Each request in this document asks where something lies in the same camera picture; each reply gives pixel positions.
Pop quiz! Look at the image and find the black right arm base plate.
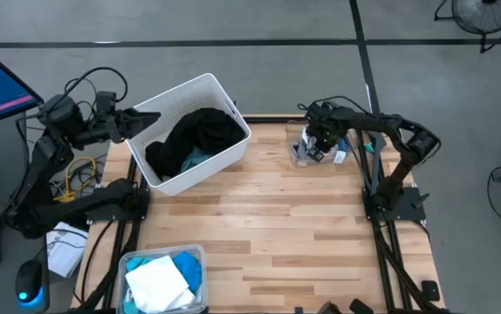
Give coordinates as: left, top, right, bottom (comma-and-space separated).
361, 186, 427, 222

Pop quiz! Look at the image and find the large clear plastic bin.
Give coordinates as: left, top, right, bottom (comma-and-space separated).
115, 243, 209, 314

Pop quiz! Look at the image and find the white cloth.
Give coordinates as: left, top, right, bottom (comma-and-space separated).
124, 255, 196, 314

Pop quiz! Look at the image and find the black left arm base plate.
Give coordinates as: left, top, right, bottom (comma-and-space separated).
85, 186, 152, 222

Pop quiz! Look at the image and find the white perforated laundry basket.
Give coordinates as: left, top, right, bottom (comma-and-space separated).
126, 72, 252, 196

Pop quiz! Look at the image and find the teal cloth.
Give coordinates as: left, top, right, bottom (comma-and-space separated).
122, 256, 155, 314

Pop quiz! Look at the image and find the bright blue cloth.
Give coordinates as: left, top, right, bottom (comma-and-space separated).
172, 250, 202, 294

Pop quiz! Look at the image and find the black frame bracket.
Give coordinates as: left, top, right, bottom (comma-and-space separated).
420, 280, 442, 302

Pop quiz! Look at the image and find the grey desk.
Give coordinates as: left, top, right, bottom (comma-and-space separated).
0, 205, 51, 314

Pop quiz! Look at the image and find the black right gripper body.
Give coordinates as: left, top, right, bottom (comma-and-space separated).
305, 108, 350, 149

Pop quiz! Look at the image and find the black floor fan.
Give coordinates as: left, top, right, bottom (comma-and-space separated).
433, 0, 501, 54

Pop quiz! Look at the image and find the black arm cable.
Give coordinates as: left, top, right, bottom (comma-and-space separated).
297, 95, 385, 193
64, 66, 128, 115

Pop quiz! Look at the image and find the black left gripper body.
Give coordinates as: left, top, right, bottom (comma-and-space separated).
85, 108, 129, 144

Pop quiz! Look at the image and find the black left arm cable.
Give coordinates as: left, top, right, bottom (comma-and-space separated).
64, 66, 128, 115

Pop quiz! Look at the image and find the yellow cable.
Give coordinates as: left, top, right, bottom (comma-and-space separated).
53, 155, 99, 205

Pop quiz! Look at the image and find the dusty blue cloth with tag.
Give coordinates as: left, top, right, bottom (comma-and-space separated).
335, 137, 353, 165

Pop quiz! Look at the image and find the dark green patterned cloth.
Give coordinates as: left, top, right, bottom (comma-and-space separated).
182, 147, 216, 174

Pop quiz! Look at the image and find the white paper sheet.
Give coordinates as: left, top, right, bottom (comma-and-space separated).
45, 221, 90, 279

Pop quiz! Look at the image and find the small clear plastic container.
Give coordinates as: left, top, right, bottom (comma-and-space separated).
285, 120, 360, 169

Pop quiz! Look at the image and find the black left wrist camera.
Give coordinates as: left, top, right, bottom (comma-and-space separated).
95, 90, 117, 114

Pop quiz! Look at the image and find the black cloth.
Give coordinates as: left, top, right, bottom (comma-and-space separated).
144, 138, 182, 182
165, 107, 247, 169

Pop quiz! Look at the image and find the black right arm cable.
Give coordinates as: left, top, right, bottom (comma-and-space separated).
297, 95, 385, 193

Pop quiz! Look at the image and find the black computer mouse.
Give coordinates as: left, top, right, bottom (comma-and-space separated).
14, 259, 45, 306

